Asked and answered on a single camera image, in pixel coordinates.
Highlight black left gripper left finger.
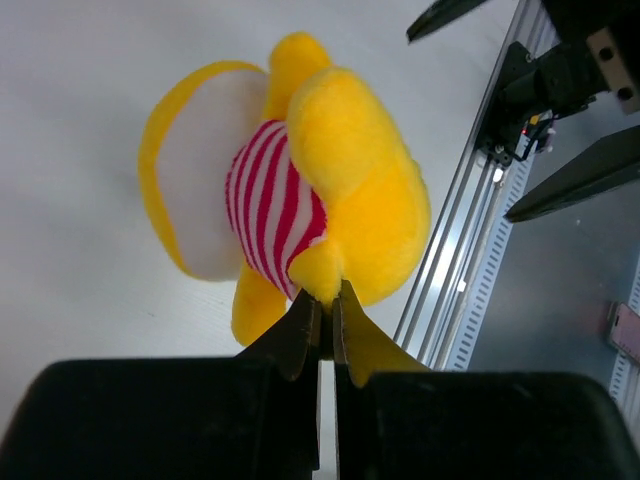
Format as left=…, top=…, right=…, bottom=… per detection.
left=1, top=293, right=321, bottom=479

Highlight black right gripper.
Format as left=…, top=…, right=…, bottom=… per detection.
left=406, top=0, right=639, bottom=223

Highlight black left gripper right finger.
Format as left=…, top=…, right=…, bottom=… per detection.
left=332, top=283, right=639, bottom=479

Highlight yellow plush red stripes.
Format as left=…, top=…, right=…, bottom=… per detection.
left=137, top=31, right=430, bottom=346

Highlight pink smartphone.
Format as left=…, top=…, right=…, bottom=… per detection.
left=607, top=302, right=640, bottom=365

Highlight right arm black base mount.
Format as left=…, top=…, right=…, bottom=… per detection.
left=475, top=41, right=550, bottom=167

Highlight grey slotted cable duct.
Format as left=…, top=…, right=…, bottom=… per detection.
left=443, top=153, right=536, bottom=371

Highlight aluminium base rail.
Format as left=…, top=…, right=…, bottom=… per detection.
left=394, top=1, right=555, bottom=370

